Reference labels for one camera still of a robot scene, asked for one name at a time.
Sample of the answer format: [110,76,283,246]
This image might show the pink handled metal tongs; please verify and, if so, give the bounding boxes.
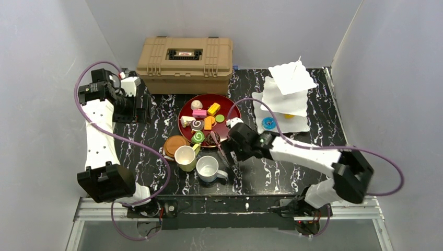
[211,134,242,180]

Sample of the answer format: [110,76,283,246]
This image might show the white grey mug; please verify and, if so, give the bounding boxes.
[196,156,228,182]

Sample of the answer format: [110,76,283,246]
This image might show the blue toy donut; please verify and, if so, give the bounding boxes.
[261,117,276,131]

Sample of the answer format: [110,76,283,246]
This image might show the orange toy cake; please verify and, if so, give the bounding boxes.
[203,117,216,131]

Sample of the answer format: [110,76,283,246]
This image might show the wooden coaster stack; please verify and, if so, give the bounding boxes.
[162,135,190,162]

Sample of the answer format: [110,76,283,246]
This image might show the yellow green mug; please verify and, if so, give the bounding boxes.
[174,143,201,172]

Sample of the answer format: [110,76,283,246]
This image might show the red round tray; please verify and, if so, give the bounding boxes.
[178,93,242,149]

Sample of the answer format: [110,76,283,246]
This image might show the yellow triangle cake slice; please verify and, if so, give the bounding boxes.
[284,114,295,120]

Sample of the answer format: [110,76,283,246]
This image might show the tan plastic toolbox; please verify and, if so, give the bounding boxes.
[135,37,234,96]

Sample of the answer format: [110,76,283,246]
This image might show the white tiered cake stand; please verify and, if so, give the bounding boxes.
[251,59,317,133]

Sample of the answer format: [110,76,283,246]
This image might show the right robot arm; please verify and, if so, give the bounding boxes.
[221,119,374,209]

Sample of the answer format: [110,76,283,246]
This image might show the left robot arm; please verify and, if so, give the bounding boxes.
[77,69,151,207]

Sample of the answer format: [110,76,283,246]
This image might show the chocolate toy donut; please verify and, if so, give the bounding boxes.
[205,131,220,147]

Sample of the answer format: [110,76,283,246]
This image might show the green swirl roll cake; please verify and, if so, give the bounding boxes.
[191,130,205,144]

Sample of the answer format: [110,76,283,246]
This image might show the green toy macaron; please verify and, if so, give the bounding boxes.
[215,114,225,123]

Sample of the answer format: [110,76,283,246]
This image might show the orange round toy biscuit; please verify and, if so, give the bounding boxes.
[207,116,215,123]

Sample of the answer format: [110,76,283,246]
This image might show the brown swirl roll cake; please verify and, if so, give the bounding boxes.
[190,120,204,131]

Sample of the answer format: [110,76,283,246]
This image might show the white toy cake slice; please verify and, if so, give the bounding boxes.
[179,116,196,128]

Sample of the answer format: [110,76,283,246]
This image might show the yellow toy cake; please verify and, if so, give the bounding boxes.
[207,102,221,116]

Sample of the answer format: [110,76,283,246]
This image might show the pink toy cake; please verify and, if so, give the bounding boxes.
[192,109,207,119]

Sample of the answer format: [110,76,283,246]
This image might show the white round toy mochi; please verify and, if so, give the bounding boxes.
[191,99,203,110]

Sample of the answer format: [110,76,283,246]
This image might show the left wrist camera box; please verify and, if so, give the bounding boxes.
[115,72,141,97]

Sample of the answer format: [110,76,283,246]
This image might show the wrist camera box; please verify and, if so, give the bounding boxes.
[115,72,141,97]
[226,117,243,129]

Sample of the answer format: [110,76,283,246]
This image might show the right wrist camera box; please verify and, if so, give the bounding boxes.
[226,117,243,129]

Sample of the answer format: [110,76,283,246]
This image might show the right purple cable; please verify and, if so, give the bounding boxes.
[226,98,405,237]

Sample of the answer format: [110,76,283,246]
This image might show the purple cable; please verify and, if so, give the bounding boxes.
[74,61,172,242]
[226,98,405,237]

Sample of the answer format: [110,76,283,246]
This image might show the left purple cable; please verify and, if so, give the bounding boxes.
[74,61,172,242]

